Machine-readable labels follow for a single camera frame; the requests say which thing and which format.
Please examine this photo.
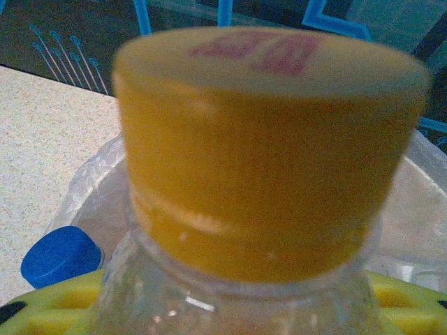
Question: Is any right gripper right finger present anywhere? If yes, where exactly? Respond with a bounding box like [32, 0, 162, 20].
[365, 271, 447, 335]

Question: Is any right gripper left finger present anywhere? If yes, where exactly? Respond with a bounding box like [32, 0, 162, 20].
[0, 268, 105, 335]

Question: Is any pepsi bottle blue cap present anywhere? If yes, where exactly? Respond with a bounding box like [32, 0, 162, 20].
[20, 225, 105, 290]

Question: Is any orange juice bottle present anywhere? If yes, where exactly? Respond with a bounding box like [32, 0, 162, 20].
[92, 26, 436, 335]

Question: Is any translucent plastic bin liner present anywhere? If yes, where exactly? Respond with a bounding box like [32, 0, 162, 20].
[47, 128, 447, 290]

